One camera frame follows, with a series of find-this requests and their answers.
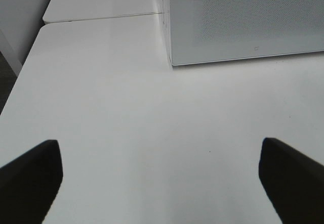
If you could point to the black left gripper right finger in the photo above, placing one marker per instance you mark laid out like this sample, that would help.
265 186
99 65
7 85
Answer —
293 182

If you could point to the white microwave door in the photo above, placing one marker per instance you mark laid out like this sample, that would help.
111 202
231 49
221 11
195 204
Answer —
203 31

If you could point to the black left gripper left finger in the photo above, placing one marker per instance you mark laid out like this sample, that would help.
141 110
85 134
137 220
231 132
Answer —
30 184

